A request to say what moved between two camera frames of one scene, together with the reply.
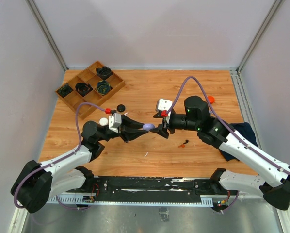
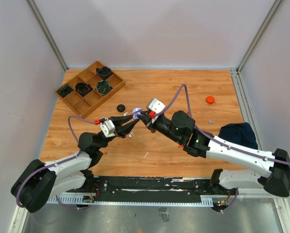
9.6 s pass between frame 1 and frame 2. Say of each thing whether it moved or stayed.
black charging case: stayed
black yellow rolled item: stayed
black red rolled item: stayed
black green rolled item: stayed
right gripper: moved
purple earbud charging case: moved
